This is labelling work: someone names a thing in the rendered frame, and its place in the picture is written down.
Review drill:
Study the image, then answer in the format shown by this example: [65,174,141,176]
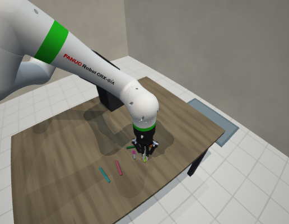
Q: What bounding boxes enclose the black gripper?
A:
[132,137,158,161]

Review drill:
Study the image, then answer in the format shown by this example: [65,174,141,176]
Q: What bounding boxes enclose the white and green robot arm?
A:
[0,0,159,139]

